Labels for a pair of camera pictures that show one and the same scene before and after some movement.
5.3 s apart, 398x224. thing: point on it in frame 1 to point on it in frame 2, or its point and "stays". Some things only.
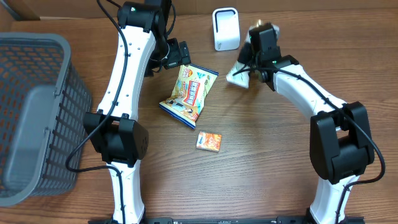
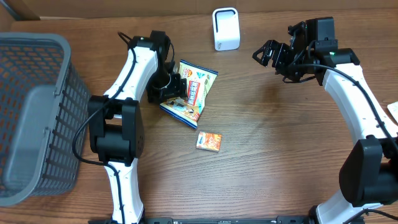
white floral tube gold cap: (240, 73) to (393, 108)
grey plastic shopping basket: (45, 107) stays
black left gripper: (180, 55) to (180, 89)
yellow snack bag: (189, 94) stays
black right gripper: (241, 56) to (278, 48)
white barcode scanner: (226, 29) stays
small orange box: (208, 141) stays
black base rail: (155, 219) stays
